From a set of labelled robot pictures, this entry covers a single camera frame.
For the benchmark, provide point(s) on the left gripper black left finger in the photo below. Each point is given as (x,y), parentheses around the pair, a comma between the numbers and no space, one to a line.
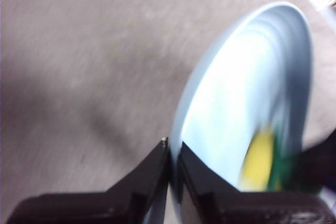
(92,208)

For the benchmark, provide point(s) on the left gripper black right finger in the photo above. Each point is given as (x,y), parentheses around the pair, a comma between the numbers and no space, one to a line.
(249,208)

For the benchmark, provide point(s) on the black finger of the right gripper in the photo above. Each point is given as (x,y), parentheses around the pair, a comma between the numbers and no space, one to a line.
(320,161)

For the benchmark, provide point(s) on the yellow sponge with green pad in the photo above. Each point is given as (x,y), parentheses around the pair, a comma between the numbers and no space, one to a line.
(260,161)

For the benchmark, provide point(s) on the blue round plate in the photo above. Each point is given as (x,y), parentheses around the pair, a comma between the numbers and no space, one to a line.
(236,90)

